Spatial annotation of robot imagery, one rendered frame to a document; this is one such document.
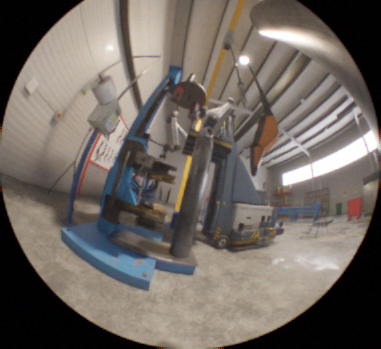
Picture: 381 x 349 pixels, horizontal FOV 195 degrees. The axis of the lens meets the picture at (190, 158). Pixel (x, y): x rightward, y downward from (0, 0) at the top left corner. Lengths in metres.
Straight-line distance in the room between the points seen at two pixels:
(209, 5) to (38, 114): 6.45
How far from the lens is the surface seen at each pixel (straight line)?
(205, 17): 6.40
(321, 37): 0.25
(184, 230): 1.10
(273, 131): 0.52
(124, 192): 0.91
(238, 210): 2.09
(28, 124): 2.20
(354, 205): 6.86
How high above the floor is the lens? 0.76
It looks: 21 degrees up
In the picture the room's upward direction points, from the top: 14 degrees clockwise
